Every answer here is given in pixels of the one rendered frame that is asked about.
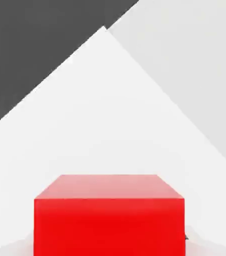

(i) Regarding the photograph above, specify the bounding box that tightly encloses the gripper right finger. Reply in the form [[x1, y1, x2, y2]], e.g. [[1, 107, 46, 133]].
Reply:
[[184, 224, 226, 256]]

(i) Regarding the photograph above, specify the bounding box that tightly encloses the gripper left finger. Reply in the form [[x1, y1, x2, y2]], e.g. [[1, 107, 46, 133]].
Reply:
[[0, 229, 35, 256]]

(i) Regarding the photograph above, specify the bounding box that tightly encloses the small red cube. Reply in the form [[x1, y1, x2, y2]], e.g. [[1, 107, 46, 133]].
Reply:
[[33, 174, 186, 256]]

